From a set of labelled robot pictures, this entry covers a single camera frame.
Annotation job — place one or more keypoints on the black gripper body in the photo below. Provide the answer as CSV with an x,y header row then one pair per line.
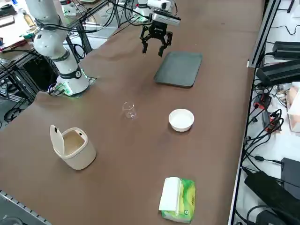
x,y
159,29

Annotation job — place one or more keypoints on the clear glass measuring cup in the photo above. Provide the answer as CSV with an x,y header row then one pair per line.
x,y
129,110

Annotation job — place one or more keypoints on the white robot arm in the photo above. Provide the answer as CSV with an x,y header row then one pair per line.
x,y
49,42
142,7

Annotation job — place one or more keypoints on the small white robot base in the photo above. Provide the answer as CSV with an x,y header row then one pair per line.
x,y
69,8

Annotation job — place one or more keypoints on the white round bowl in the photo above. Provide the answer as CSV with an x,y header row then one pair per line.
x,y
181,118

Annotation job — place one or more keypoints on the grey rectangular tray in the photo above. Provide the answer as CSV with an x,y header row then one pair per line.
x,y
179,69

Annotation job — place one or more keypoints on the red and black device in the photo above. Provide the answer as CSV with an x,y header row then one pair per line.
x,y
263,100
273,122

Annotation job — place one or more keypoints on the black power adapter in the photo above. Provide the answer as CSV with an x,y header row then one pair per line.
x,y
279,70
287,49
291,173
269,194

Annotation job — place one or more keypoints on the cream mini bin with lid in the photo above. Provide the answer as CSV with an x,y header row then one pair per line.
x,y
79,152

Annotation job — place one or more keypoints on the white wooden box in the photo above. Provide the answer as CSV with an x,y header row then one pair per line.
x,y
294,112

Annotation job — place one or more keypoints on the green tissue pack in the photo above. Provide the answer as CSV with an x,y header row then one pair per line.
x,y
185,199

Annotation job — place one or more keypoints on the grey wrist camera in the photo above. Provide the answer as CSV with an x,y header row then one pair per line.
x,y
166,18

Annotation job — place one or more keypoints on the metal base plate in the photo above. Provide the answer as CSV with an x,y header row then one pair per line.
x,y
91,80

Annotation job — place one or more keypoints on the aluminium profile post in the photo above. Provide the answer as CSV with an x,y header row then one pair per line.
x,y
264,32

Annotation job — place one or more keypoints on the aluminium rail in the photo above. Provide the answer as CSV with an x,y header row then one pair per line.
x,y
23,206

